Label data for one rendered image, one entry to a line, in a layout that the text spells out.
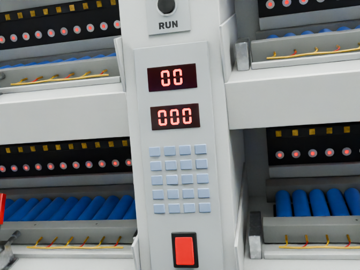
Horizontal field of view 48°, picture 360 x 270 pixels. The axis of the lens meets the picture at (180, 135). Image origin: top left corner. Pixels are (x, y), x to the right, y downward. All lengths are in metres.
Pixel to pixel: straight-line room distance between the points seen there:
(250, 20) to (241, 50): 0.17
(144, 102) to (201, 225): 0.13
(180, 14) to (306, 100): 0.14
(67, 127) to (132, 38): 0.11
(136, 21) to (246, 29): 0.22
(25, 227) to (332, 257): 0.35
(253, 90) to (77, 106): 0.17
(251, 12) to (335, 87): 0.24
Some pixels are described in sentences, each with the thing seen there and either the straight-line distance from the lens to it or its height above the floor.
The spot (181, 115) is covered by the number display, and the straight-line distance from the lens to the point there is 0.37.
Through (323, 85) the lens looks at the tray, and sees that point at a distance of 0.37.
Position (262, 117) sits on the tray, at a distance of 0.38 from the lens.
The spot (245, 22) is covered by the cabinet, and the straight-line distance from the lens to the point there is 0.58.
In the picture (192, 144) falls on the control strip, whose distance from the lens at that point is 0.37.
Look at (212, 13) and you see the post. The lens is 0.38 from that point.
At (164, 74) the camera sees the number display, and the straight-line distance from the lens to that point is 0.38.
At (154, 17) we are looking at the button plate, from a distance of 0.39.
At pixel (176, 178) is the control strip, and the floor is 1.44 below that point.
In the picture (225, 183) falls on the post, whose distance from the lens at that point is 0.38.
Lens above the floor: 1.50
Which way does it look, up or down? 3 degrees down
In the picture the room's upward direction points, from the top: 4 degrees counter-clockwise
